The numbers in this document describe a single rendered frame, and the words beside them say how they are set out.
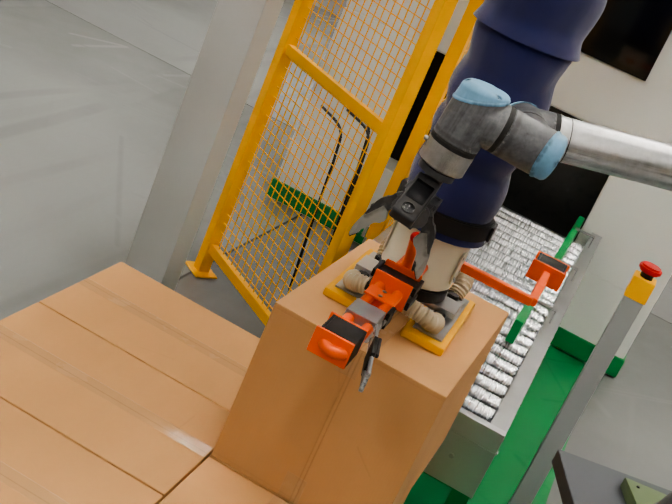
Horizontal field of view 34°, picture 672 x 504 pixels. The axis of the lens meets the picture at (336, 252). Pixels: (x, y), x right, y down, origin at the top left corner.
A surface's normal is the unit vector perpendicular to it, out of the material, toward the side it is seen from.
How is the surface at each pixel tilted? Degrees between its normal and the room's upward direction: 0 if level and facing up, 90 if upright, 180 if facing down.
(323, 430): 90
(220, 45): 90
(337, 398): 90
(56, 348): 0
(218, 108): 90
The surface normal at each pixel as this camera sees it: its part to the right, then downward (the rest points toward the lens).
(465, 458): -0.33, 0.24
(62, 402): 0.37, -0.86
